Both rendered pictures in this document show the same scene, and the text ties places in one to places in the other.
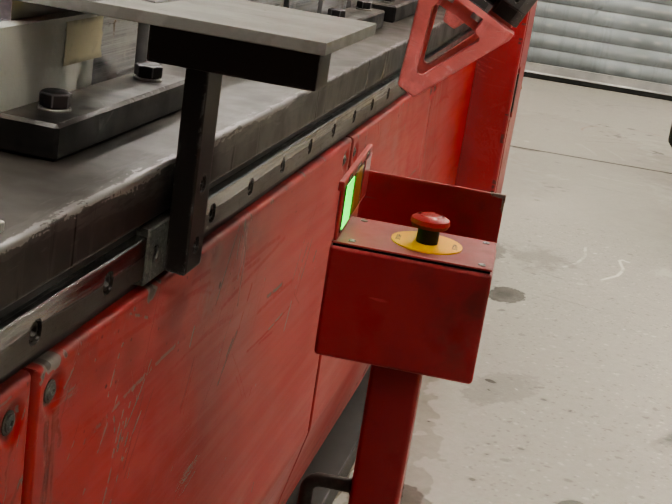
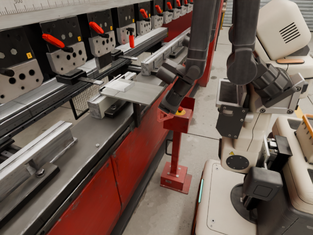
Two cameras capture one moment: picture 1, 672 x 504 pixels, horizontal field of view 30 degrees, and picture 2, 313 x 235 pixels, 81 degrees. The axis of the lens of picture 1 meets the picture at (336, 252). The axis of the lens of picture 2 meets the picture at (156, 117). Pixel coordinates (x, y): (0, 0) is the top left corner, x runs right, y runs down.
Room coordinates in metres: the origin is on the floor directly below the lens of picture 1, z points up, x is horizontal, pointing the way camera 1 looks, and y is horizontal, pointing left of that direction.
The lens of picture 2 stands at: (0.27, -0.14, 1.44)
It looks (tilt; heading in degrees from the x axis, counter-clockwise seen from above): 37 degrees down; 12
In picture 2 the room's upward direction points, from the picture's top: straight up
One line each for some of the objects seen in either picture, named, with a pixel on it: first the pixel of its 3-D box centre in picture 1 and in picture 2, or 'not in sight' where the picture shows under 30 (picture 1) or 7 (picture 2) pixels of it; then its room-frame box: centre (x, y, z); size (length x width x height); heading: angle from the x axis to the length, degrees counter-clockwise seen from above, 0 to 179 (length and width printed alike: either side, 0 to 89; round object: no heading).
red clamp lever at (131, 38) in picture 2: not in sight; (130, 38); (1.20, 0.19, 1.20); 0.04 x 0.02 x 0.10; 79
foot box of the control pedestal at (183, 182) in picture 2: not in sight; (176, 176); (1.25, -0.11, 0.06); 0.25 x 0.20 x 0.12; 83
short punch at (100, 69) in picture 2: not in sight; (104, 60); (1.06, 0.29, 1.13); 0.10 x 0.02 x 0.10; 169
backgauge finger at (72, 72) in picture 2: not in sight; (82, 77); (1.09, 0.45, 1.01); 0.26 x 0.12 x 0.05; 79
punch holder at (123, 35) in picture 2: not in sight; (120, 24); (1.23, 0.25, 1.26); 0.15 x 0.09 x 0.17; 169
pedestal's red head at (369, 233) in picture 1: (416, 257); (179, 111); (1.26, -0.08, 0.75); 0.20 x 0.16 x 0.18; 173
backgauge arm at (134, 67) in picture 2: not in sight; (115, 67); (1.72, 0.54, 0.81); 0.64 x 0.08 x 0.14; 79
